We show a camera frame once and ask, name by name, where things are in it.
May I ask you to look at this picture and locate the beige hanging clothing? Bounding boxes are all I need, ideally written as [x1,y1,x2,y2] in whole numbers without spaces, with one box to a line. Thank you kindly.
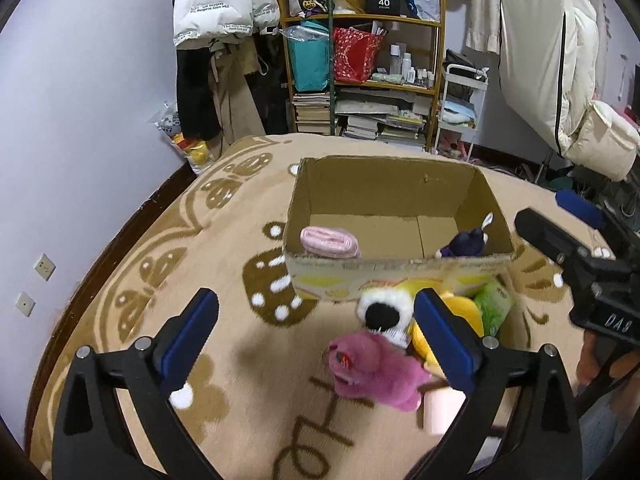
[440,0,506,53]

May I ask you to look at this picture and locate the pile of grey folders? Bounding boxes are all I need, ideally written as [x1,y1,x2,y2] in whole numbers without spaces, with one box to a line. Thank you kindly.
[334,87,433,116]

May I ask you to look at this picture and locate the black hanging bag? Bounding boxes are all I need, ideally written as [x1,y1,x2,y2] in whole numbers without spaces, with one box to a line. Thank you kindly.
[245,35,293,136]

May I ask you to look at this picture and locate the white puffer jacket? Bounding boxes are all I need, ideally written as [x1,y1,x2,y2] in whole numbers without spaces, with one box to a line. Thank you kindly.
[172,0,281,51]

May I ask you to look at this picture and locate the pink rolled cloth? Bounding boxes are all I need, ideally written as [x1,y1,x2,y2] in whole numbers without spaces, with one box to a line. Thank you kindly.
[300,226,360,260]

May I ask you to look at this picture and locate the black and white plush toy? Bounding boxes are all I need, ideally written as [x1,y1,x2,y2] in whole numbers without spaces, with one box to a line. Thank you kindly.
[356,287,416,348]

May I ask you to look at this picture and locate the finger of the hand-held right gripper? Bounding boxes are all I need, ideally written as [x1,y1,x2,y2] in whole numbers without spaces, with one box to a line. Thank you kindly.
[515,209,596,267]
[556,190,640,266]

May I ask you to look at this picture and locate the light pink soft block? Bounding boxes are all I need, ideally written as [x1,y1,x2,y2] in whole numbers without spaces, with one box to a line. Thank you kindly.
[422,389,468,435]

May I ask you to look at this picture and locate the dark purple plush toy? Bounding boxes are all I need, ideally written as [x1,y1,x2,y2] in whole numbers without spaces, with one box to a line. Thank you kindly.
[434,213,496,260]

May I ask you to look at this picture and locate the beige patterned rug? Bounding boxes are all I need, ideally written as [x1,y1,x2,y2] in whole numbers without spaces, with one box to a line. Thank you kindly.
[30,132,616,480]

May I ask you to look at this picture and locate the plastic bag with yellow toys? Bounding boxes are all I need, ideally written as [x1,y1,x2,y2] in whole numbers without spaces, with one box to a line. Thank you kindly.
[150,102,211,171]

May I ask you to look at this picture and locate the teal bag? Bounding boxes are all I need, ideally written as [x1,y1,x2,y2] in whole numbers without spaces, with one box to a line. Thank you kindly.
[287,22,331,93]

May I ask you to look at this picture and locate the green packet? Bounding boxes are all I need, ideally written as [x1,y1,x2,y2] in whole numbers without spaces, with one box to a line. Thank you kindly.
[472,280,516,338]

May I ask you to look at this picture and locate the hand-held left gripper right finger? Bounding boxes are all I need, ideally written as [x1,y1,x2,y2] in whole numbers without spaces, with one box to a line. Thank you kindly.
[405,288,583,480]

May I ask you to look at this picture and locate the black hanging garment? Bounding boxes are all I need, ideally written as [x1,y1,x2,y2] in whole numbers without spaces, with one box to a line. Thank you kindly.
[175,45,221,141]

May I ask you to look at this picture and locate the stack of flat books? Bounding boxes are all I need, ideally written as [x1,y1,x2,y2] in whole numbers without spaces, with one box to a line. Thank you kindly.
[342,115,426,148]

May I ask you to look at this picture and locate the light blue cloth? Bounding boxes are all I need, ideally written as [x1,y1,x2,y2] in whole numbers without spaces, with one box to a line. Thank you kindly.
[440,100,476,123]

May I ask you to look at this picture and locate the cardboard box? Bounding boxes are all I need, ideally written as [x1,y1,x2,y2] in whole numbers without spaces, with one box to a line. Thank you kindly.
[282,156,516,303]

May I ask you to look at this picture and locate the cream cushion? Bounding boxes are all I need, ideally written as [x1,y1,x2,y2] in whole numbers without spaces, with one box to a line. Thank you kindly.
[565,101,640,181]

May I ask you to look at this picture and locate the green pole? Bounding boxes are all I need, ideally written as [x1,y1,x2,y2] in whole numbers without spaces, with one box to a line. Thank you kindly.
[326,0,336,136]

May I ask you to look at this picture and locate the yellow wooden shelf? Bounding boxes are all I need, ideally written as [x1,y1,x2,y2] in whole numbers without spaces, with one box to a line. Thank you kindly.
[277,0,447,153]

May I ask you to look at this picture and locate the white trolley cart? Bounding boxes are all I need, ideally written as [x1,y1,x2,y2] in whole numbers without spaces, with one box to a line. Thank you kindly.
[435,62,488,156]

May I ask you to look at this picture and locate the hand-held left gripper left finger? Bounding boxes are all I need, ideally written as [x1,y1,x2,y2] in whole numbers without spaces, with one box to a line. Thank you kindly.
[51,287,221,480]

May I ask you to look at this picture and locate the yellow plush toy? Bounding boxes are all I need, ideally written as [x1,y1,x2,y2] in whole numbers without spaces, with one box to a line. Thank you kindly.
[395,280,486,376]

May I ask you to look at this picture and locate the red patterned bag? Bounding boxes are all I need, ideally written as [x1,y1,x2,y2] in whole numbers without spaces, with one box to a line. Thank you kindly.
[332,27,386,83]

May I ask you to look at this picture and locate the beige hanging trousers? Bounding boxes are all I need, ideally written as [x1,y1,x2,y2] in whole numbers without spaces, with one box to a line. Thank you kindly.
[207,40,266,146]

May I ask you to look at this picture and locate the person's leg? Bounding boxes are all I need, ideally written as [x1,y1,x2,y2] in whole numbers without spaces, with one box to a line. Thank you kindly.
[580,390,640,480]

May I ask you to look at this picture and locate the pink bear plush toy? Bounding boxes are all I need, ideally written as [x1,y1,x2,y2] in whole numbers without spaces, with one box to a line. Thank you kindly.
[322,330,433,413]

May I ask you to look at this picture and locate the person's right hand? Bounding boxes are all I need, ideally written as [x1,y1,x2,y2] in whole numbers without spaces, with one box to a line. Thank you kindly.
[575,331,640,401]

